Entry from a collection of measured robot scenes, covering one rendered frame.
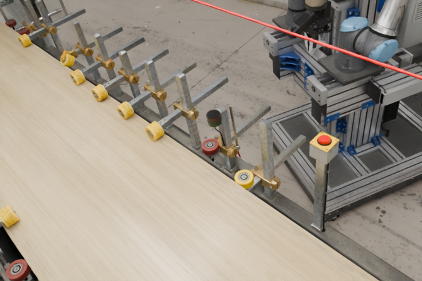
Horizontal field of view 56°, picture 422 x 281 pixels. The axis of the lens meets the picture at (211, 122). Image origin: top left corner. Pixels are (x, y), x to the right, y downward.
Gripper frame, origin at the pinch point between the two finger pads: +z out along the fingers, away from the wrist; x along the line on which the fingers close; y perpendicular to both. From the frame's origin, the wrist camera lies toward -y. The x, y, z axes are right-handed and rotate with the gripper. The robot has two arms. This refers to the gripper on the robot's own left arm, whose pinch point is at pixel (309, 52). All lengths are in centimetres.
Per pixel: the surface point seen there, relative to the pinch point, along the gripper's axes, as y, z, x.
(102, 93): -84, 37, 72
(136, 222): -85, 42, -14
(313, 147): -19.0, 10.8, -35.4
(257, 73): 47, 132, 166
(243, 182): -39, 41, -16
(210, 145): -43, 41, 11
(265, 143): -26.8, 25.8, -13.3
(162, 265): -80, 42, -36
